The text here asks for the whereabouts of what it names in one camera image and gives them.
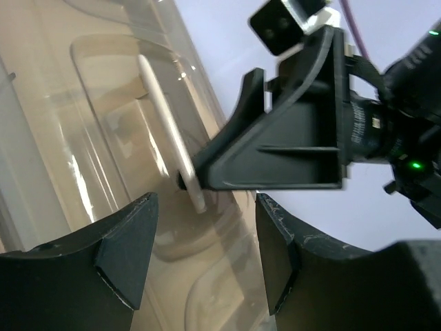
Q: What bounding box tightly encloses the beige plastic toolbox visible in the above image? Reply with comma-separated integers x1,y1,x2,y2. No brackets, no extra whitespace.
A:
1,1,276,330

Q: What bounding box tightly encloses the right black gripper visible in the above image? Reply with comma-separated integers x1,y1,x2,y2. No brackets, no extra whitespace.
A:
208,21,440,228

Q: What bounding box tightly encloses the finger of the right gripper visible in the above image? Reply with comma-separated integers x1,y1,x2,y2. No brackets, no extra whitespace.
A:
192,68,265,190

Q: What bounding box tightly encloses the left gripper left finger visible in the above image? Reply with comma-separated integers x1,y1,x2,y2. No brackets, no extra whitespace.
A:
1,193,158,330

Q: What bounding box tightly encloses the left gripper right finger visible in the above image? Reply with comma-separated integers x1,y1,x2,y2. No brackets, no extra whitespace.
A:
256,194,440,330

